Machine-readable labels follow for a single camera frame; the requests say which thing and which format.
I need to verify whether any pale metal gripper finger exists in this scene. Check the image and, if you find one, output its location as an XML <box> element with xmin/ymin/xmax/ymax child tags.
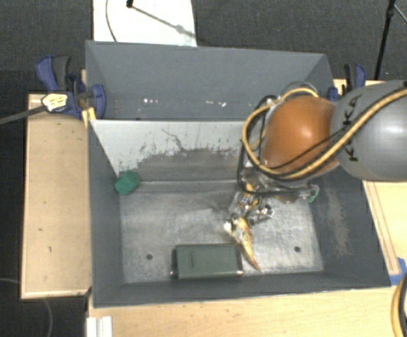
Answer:
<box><xmin>228</xmin><ymin>192</ymin><xmax>259</xmax><ymax>221</ymax></box>
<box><xmin>246</xmin><ymin>204</ymin><xmax>276</xmax><ymax>226</ymax></box>

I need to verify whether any orange and cream curved toy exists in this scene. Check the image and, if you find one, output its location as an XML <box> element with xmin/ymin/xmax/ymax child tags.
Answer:
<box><xmin>223</xmin><ymin>216</ymin><xmax>263</xmax><ymax>272</ymax></box>

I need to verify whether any grey metal bin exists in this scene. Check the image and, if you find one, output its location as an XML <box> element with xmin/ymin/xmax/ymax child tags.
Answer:
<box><xmin>84</xmin><ymin>39</ymin><xmax>392</xmax><ymax>309</ymax></box>

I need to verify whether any dark green flat block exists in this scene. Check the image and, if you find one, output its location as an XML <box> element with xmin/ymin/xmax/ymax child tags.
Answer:
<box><xmin>169</xmin><ymin>243</ymin><xmax>245</xmax><ymax>281</ymax></box>

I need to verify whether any green rounded sponge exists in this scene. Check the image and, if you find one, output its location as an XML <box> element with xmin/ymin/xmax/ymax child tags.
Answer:
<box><xmin>114</xmin><ymin>169</ymin><xmax>142</xmax><ymax>196</ymax></box>

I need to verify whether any pale wood flat board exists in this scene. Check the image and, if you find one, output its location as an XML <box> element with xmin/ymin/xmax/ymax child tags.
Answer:
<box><xmin>20</xmin><ymin>93</ymin><xmax>93</xmax><ymax>300</ymax></box>

